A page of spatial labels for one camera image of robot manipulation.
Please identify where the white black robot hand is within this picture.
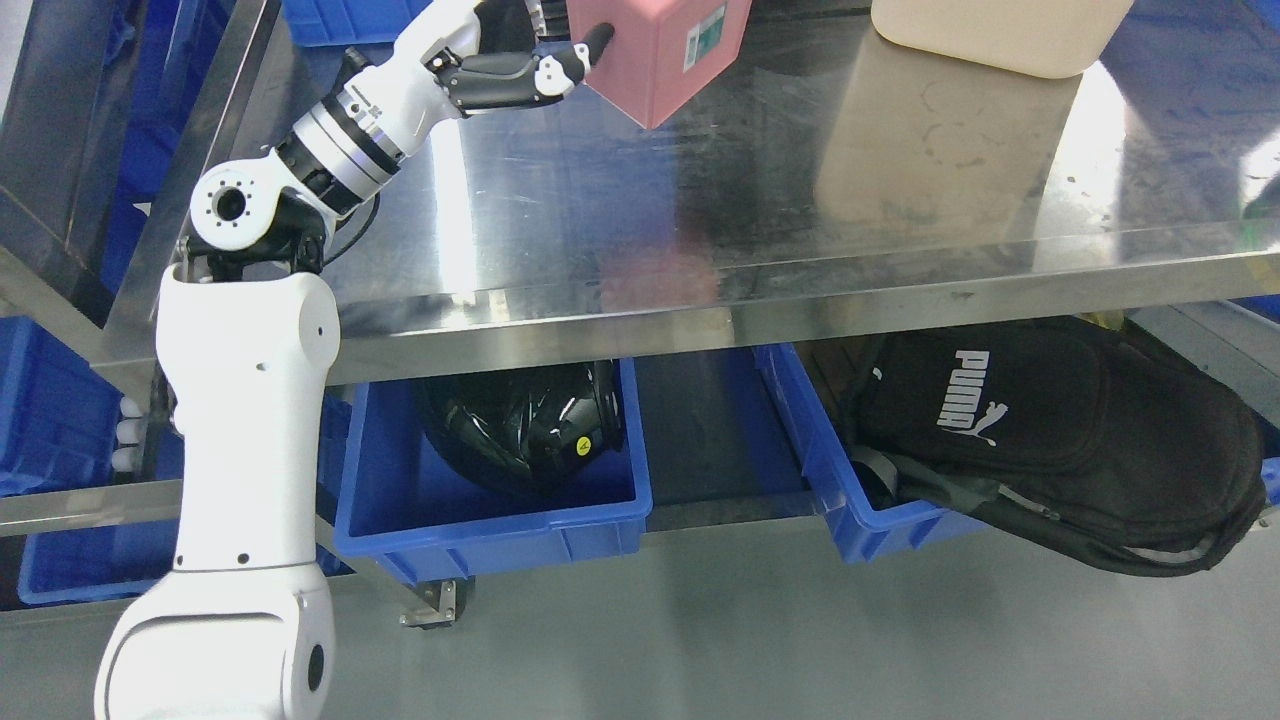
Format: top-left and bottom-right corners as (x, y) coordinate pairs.
(335, 1), (614, 156)

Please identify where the pink plastic storage box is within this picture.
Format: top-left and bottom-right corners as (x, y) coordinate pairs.
(567, 1), (751, 129)

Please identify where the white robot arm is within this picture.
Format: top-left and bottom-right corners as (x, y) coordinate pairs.
(93, 265), (340, 719)

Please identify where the beige plastic container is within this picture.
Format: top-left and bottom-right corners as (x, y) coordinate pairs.
(870, 1), (1134, 79)

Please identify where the blue bin at table back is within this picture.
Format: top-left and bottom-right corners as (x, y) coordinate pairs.
(280, 0), (431, 47)

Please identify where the stainless steel table cart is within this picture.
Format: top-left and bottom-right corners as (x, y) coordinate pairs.
(90, 0), (1280, 632)

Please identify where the black glossy helmet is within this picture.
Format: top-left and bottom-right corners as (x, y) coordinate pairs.
(410, 360), (625, 498)

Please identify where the blue bin with helmet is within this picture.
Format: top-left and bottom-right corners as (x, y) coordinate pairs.
(334, 357), (654, 585)

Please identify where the blue bin lower left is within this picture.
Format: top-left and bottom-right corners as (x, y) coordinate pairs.
(1, 316), (177, 610)

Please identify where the blue bin under backpack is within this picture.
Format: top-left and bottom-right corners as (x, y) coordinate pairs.
(751, 345), (989, 564)

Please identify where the black Puma backpack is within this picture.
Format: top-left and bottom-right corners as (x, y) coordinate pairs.
(837, 316), (1268, 578)

